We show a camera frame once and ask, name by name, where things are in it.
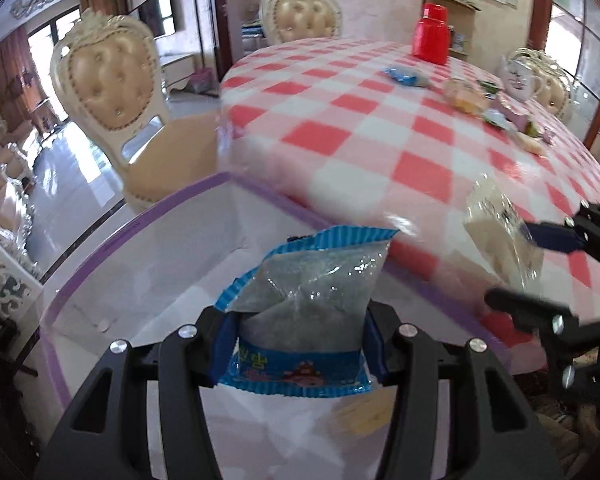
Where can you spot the glass door wooden frame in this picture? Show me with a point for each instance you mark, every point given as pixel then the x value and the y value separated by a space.
pixel 580 35

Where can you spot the dark wooden furniture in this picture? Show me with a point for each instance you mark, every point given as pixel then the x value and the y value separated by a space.
pixel 0 350

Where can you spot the cream tufted dining chair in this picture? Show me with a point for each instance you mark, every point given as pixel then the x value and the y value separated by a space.
pixel 305 15
pixel 110 80
pixel 555 90

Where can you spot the white floral teapot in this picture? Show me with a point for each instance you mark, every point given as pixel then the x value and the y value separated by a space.
pixel 517 77

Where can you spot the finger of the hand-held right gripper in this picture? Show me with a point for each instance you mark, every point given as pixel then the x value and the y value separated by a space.
pixel 520 305
pixel 555 237

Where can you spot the white storage box purple rim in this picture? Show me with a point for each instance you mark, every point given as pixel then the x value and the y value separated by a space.
pixel 145 260

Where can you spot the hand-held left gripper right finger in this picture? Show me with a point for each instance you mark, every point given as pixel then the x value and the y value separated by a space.
pixel 375 355

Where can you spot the white carved screen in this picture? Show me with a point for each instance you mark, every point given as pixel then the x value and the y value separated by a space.
pixel 5 270

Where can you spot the wall television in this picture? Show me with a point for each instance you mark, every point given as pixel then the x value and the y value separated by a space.
pixel 157 12

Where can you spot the wooden wall shelf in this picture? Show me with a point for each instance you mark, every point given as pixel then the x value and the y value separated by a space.
pixel 460 20

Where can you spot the red white checkered tablecloth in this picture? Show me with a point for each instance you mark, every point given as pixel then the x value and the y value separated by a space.
pixel 380 160

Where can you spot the grey snack packet blue edges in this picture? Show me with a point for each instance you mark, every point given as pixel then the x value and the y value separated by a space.
pixel 300 300

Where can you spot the small printed tin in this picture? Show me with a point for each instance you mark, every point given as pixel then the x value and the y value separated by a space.
pixel 459 40

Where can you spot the yellow noodle cake packet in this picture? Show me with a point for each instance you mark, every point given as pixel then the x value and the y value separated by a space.
pixel 465 97

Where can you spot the red thermos jug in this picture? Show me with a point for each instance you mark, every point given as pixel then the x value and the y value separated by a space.
pixel 430 35

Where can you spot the white television cabinet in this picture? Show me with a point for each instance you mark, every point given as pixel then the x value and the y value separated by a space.
pixel 180 67

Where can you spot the white carved sofa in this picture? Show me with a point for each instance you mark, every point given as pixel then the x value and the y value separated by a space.
pixel 0 170

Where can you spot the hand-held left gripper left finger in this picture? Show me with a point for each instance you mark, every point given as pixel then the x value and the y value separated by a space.
pixel 224 345

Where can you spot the pink bag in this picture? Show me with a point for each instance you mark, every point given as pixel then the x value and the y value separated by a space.
pixel 200 82

